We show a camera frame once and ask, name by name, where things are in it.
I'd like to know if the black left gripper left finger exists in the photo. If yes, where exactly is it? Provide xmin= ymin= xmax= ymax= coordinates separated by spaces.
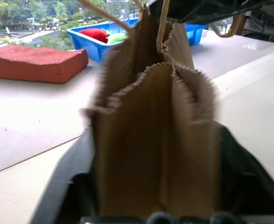
xmin=30 ymin=126 xmax=98 ymax=224

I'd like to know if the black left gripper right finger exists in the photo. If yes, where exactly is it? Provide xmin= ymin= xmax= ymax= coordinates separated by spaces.
xmin=215 ymin=123 xmax=274 ymax=217

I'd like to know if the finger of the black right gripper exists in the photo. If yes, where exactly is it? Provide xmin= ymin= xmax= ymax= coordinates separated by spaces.
xmin=148 ymin=0 xmax=268 ymax=24

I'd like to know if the brown paper bag with handles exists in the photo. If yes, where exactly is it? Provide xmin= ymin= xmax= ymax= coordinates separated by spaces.
xmin=78 ymin=0 xmax=245 ymax=220

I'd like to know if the clear drinking glass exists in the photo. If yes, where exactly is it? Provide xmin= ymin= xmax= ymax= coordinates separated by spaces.
xmin=106 ymin=0 xmax=131 ymax=28

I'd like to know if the green plush toy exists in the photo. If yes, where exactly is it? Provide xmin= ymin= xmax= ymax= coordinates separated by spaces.
xmin=108 ymin=32 xmax=129 ymax=45

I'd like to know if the red plush strawberry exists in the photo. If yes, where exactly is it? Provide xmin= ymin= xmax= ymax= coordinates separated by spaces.
xmin=78 ymin=28 xmax=111 ymax=44

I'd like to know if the blue plastic bin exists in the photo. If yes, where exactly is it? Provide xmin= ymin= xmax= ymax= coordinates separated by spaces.
xmin=66 ymin=18 xmax=209 ymax=62

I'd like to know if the red brick block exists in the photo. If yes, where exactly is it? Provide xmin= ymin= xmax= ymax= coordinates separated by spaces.
xmin=0 ymin=44 xmax=89 ymax=84

